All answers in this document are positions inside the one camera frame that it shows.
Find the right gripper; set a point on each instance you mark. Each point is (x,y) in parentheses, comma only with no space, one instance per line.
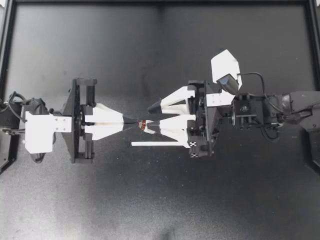
(208,125)

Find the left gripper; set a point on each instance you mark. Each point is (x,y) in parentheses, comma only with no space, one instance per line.
(75,100)

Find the candy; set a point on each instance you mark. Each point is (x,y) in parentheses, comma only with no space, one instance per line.
(143,125)

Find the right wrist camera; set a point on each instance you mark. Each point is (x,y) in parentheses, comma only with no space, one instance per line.
(223,67)

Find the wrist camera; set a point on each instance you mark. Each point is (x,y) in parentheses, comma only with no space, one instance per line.
(223,67)
(38,132)

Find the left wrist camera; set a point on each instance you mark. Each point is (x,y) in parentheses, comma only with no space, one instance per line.
(38,132)

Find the black frame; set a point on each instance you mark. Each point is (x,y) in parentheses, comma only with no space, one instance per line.
(6,50)

